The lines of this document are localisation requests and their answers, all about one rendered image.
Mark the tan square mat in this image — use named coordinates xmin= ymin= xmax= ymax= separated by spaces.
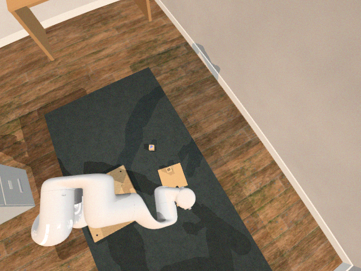
xmin=158 ymin=163 xmax=188 ymax=187

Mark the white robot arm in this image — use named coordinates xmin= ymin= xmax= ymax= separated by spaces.
xmin=31 ymin=173 xmax=196 ymax=246

